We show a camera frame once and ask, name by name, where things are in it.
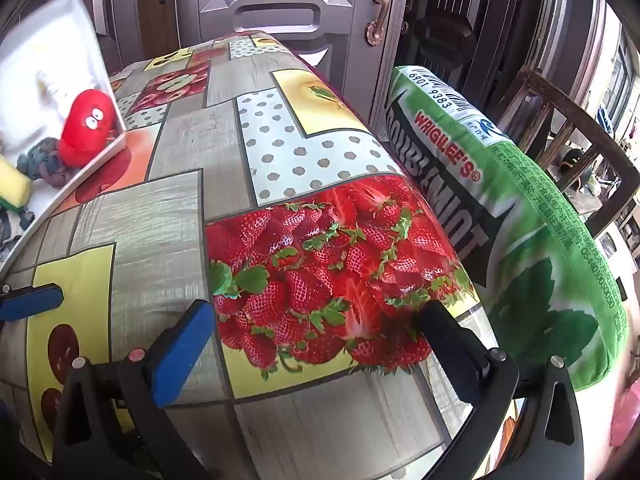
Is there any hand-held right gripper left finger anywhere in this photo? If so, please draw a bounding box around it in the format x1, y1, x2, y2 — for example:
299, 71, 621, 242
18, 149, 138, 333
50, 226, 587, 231
52, 300, 217, 480

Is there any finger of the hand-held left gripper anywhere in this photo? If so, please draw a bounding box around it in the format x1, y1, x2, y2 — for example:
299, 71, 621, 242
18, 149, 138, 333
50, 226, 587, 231
0, 283, 65, 322

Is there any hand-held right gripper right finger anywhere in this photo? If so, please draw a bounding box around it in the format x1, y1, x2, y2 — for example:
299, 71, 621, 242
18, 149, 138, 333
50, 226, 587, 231
419, 300, 587, 480

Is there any red plush toy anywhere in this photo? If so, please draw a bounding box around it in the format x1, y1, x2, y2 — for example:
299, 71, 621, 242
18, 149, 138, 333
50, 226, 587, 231
57, 89, 117, 168

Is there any white tray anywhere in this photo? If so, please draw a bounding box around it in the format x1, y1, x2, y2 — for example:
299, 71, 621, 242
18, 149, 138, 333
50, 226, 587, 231
0, 0, 128, 263

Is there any black white patterned cloth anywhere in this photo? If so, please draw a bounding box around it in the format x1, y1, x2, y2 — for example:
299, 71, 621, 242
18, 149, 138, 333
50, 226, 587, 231
0, 209, 37, 261

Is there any yellow green scrub sponge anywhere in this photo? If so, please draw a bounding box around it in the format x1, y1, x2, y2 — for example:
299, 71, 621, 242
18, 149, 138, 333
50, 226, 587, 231
0, 155, 35, 216

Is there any green printed pillow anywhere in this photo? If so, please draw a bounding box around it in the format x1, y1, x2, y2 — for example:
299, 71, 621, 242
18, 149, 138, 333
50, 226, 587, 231
385, 64, 628, 393

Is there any pink plastic bag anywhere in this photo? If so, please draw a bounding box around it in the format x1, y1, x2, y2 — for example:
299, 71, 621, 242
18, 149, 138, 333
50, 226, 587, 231
610, 380, 640, 448

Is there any wooden chair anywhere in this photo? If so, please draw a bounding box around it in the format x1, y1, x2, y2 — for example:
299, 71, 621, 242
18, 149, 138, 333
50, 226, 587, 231
492, 67, 640, 241

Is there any brown metal door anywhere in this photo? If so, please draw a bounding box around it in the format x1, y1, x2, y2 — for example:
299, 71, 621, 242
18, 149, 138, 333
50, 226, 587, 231
80, 0, 416, 128

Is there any knotted rope toy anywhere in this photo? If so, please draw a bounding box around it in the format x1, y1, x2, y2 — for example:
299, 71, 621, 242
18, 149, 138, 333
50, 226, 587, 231
16, 137, 83, 191

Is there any copper door handle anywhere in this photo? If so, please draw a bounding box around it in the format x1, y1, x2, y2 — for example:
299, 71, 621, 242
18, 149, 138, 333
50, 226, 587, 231
364, 0, 396, 46

